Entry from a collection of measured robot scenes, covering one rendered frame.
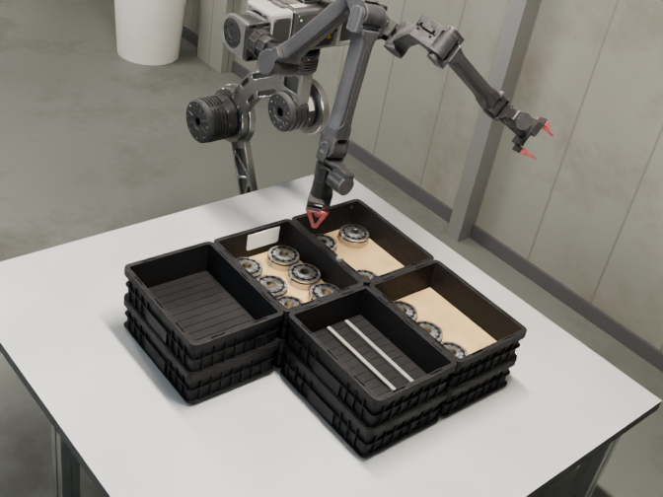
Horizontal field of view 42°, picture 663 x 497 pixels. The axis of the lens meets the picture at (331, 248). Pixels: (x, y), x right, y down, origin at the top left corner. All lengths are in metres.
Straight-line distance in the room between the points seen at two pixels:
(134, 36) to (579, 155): 3.17
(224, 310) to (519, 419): 0.93
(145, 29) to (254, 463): 4.13
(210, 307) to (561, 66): 2.24
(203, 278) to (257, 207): 0.68
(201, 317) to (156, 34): 3.71
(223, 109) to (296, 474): 1.63
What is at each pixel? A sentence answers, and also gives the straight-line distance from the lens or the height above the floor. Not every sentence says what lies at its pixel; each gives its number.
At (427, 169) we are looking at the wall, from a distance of 4.85.
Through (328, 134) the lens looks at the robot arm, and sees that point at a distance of 2.45.
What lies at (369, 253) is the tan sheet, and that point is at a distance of 2.91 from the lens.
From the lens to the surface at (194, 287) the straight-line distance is 2.65.
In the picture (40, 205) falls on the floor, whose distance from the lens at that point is 4.54.
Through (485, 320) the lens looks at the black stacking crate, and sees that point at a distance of 2.69.
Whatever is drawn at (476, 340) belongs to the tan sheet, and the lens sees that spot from 2.66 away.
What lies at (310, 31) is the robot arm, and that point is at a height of 1.57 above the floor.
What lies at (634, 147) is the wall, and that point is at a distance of 4.04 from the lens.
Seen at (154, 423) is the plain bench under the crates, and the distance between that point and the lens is 2.41.
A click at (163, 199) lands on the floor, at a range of 4.61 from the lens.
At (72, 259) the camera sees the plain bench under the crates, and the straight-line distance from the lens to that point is 2.97.
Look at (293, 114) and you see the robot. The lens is 2.99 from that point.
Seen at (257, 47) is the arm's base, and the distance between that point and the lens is 2.69.
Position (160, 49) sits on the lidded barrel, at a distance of 6.09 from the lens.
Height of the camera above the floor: 2.45
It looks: 34 degrees down
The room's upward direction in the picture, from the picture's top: 11 degrees clockwise
